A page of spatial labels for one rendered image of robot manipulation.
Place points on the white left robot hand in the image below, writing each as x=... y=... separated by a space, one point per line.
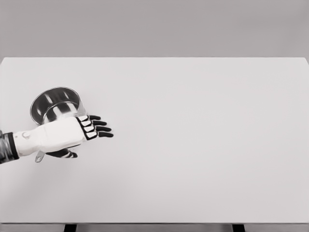
x=63 y=132

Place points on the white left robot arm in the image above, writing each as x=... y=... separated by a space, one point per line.
x=23 y=142

